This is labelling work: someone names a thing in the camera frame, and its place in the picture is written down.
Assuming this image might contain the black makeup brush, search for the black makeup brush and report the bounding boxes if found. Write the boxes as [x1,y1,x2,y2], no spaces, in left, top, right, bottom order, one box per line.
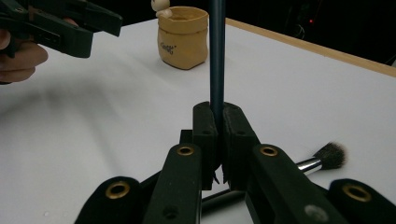
[201,142,347,216]

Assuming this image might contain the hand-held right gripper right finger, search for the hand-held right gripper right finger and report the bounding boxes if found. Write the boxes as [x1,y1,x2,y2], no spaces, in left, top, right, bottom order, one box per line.
[222,102,349,224]

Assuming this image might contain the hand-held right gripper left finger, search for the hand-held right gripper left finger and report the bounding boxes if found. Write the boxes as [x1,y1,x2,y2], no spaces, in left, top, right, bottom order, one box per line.
[143,101,219,224]

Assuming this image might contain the yellow bear pen holder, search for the yellow bear pen holder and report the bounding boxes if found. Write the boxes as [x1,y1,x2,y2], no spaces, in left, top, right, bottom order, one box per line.
[151,0,209,70]

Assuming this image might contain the dark blue pencil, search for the dark blue pencil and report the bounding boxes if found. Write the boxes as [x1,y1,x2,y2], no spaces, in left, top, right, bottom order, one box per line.
[208,0,226,125]

